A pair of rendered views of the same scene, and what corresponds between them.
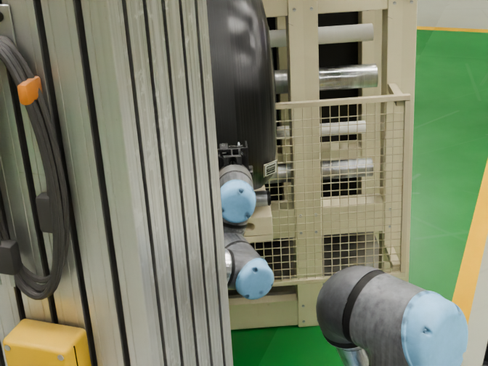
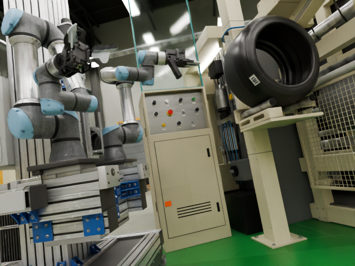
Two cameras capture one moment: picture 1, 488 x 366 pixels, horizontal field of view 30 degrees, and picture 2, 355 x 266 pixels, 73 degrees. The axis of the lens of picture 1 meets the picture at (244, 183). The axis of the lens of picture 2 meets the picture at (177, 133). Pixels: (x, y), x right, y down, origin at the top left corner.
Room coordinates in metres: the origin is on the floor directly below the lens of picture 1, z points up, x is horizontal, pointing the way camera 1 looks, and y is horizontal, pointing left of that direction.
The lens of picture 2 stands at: (1.40, -1.26, 0.63)
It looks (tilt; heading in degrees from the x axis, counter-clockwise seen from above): 8 degrees up; 77
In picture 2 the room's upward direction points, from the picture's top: 9 degrees counter-clockwise
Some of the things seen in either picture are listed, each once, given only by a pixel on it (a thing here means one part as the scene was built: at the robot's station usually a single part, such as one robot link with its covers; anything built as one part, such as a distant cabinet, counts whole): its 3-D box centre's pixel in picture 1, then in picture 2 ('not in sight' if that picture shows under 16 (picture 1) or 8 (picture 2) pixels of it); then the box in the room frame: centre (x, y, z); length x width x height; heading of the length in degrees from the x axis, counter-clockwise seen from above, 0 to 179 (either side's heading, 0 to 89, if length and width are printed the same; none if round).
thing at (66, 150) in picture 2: not in sight; (67, 150); (1.16, -0.13, 0.77); 0.15 x 0.15 x 0.10
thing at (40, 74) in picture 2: not in sight; (48, 74); (1.17, -0.33, 1.04); 0.11 x 0.08 x 0.09; 133
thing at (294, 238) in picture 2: not in sight; (277, 237); (2.38, 0.37, 0.01); 0.27 x 0.27 x 0.02; 1
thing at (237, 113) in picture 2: not in sight; (260, 113); (2.40, 0.29, 0.90); 0.40 x 0.03 x 0.10; 1
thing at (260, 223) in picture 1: (208, 222); (258, 119); (2.27, 0.11, 0.84); 0.36 x 0.09 x 0.06; 91
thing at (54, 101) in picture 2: not in sight; (56, 100); (1.18, -0.32, 0.94); 0.11 x 0.08 x 0.11; 43
